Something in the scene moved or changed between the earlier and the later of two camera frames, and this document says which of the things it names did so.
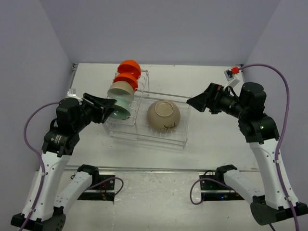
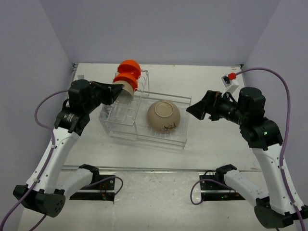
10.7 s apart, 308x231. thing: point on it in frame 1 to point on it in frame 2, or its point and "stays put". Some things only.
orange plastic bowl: [129, 66] stays put
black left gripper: [102, 106] to [110, 91]
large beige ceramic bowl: [163, 116] stays put
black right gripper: [211, 98] to [209, 104]
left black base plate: [103, 192] stays put
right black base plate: [214, 190] stays put
